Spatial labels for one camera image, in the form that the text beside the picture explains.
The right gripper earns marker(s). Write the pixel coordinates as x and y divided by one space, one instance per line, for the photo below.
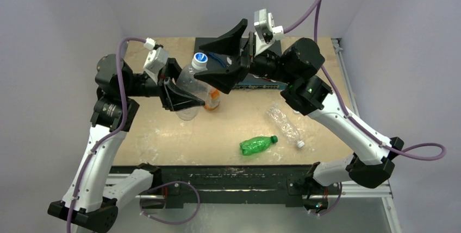
244 61

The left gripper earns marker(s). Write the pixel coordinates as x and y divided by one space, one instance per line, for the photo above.
173 98

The white blue bottle cap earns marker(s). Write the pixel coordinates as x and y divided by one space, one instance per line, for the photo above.
199 61

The orange label plastic bottle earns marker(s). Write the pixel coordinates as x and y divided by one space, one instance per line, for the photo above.
212 100

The large clear plastic bottle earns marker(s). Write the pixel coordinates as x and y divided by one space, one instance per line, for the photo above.
188 83

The slim clear plastic bottle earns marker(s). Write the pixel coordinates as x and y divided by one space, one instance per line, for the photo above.
285 126

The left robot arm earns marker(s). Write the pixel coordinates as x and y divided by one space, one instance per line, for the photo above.
89 204

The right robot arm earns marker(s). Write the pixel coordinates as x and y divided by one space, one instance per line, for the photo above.
371 162

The green plastic bottle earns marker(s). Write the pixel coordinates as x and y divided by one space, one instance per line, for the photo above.
257 144

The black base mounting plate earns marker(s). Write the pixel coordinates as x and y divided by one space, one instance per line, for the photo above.
234 184

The black network switch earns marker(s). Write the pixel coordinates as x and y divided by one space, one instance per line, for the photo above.
251 82

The blue handled pliers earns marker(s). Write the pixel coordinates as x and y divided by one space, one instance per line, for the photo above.
217 59

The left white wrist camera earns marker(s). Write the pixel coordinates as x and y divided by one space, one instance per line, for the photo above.
156 59

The aluminium frame rail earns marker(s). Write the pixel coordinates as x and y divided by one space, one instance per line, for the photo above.
349 188

